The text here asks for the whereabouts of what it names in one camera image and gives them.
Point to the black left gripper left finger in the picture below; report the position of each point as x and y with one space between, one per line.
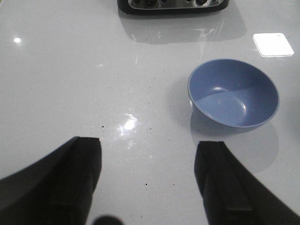
56 190

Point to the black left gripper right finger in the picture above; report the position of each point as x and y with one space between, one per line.
231 194

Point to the black and silver toaster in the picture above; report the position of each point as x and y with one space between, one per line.
157 7

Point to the blue bowl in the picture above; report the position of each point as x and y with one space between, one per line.
232 96

